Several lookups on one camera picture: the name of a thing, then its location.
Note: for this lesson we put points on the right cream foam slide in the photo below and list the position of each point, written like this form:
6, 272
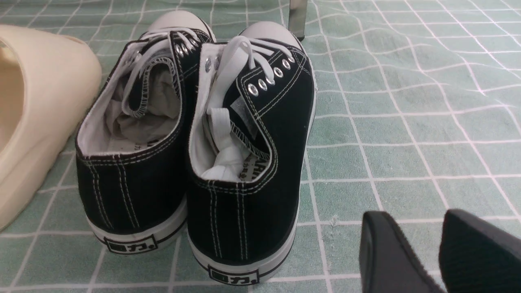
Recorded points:
47, 84

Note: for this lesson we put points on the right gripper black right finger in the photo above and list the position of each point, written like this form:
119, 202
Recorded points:
478, 257

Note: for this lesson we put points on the metal shoe rack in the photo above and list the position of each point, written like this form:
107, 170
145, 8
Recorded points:
297, 18

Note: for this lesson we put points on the black canvas sneaker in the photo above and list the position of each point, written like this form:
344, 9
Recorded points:
131, 146
246, 147

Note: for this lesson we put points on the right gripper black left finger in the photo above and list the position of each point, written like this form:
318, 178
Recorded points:
387, 262

